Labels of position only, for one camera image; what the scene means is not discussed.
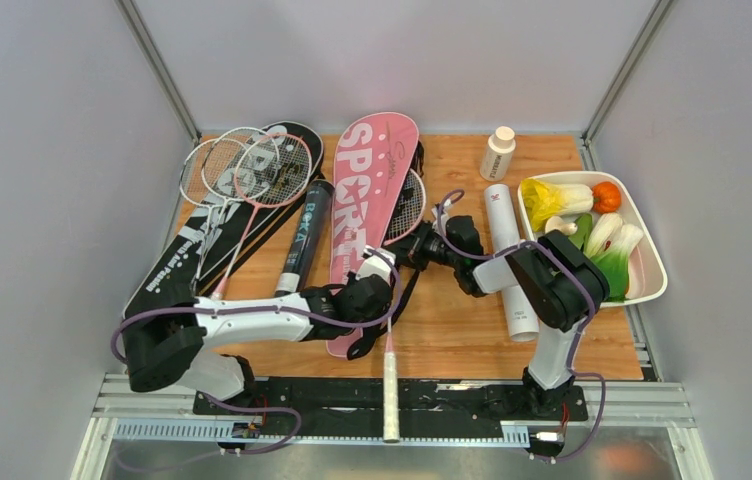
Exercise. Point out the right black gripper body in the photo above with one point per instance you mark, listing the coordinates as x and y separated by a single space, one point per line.
426 246

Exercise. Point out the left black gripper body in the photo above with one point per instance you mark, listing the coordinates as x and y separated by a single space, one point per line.
352 280

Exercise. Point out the black shuttlecock tube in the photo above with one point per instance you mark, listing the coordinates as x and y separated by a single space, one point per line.
305 242

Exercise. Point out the pink racket cover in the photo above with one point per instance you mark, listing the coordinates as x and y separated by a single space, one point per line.
372 158

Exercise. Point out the white shuttlecock tube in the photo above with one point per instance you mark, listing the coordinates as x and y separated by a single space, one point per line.
521 320

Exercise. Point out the pink racket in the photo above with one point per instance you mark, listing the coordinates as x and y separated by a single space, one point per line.
289 178
408 213

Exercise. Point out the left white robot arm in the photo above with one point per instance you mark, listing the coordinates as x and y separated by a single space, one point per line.
177 345

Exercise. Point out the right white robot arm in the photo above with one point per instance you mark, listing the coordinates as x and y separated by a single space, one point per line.
564 288

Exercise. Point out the beige plastic bottle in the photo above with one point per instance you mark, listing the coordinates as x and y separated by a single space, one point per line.
500 148

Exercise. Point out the yellow napa cabbage toy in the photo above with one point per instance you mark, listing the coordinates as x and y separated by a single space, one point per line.
543 200

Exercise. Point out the mushroom toy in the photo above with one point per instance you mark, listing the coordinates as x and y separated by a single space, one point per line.
557 223

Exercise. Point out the black racket cover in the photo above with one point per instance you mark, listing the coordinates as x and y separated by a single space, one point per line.
170 279

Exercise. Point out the green leaf vegetable toy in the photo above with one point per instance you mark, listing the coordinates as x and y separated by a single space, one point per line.
583 227

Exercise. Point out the bok choy toy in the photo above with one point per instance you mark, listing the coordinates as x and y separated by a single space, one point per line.
613 262

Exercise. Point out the orange tomato toy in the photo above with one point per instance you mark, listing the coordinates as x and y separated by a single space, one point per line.
606 197

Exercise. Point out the white plastic tray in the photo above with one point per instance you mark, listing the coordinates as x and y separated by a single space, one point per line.
648 278

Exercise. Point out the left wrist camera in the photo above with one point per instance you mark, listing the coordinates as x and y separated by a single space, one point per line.
378 262

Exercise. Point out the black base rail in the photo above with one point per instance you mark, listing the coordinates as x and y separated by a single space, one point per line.
353 408

